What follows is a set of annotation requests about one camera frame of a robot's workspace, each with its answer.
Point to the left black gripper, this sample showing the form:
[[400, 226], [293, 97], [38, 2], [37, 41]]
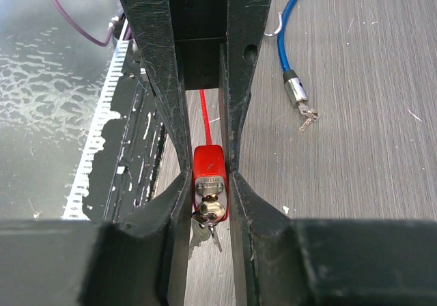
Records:
[[199, 28]]

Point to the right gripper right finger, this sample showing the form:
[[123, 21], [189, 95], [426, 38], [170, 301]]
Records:
[[267, 258]]

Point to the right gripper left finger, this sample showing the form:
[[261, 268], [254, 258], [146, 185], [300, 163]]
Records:
[[151, 249]]

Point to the silver keys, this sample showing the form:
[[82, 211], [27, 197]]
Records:
[[205, 227]]

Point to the red cable padlock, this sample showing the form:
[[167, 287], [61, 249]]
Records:
[[210, 183]]

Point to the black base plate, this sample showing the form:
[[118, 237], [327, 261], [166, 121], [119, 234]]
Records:
[[124, 172]]

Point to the slotted cable duct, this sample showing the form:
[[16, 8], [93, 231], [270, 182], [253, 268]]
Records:
[[73, 209]]

